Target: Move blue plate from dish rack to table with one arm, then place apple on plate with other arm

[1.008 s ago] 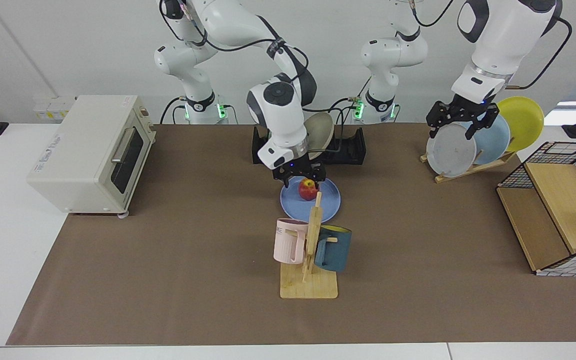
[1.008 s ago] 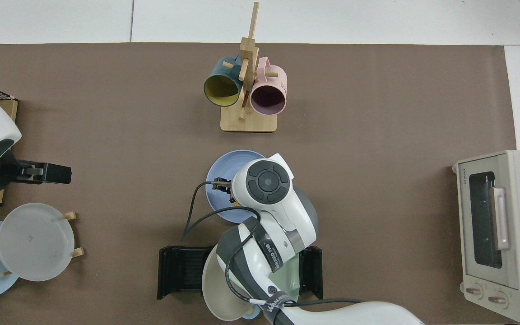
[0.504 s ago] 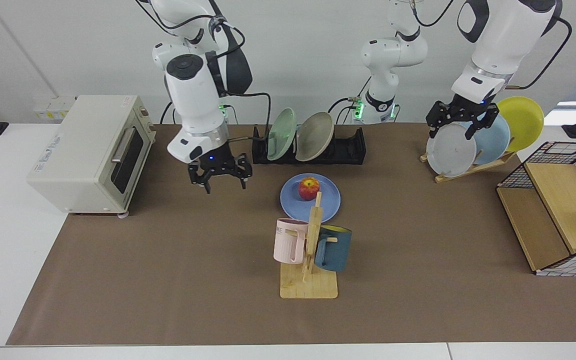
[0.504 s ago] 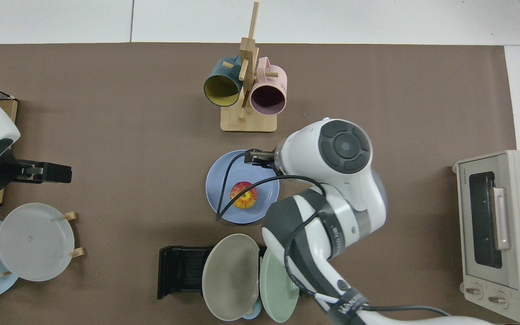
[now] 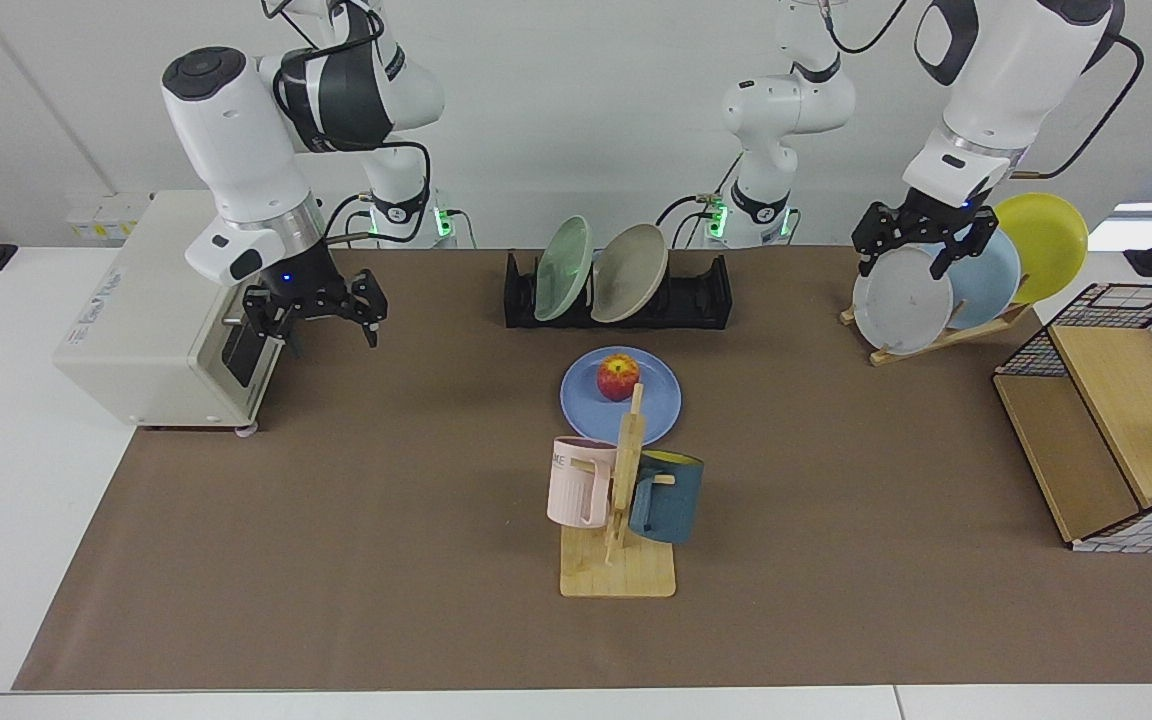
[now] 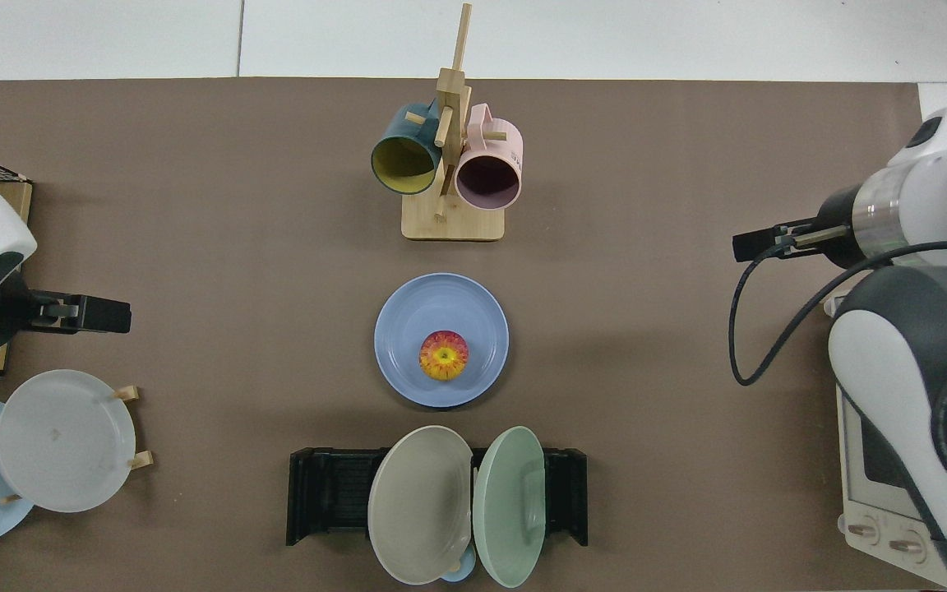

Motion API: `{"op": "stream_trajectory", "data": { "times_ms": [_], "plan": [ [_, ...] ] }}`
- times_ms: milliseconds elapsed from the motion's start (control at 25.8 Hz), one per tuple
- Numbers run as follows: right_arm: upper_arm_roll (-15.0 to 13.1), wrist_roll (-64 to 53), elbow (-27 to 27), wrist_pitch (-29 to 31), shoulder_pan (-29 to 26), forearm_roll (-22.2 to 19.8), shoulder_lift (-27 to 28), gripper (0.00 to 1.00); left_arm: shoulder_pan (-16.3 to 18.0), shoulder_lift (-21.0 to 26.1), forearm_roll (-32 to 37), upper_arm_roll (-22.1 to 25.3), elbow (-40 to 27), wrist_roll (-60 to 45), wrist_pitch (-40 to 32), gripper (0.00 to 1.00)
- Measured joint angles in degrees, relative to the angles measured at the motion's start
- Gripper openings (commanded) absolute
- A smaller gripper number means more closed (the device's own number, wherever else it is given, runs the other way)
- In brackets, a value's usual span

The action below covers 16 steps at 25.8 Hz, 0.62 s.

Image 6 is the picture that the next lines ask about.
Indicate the beige plate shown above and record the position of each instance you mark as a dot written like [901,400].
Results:
[420,501]

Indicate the small blue round thing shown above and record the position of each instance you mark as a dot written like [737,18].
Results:
[459,570]

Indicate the pale toaster oven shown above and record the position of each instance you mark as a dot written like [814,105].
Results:
[876,493]

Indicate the red yellow apple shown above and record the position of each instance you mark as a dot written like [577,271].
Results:
[444,355]

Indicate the pink cup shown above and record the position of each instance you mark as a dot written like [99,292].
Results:
[487,177]

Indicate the wooden cup stand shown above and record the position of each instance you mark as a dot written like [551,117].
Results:
[453,224]

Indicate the dark blue cup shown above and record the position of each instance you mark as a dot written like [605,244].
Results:
[404,160]

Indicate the wooden plate stand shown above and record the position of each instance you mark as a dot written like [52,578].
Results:
[140,460]

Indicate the pale green plate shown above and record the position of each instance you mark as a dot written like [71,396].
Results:
[506,510]

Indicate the brown table cloth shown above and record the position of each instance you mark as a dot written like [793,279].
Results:
[235,247]

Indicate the black dish rack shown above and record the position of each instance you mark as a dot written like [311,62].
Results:
[330,493]

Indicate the grey plate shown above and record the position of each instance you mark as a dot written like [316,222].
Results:
[62,440]

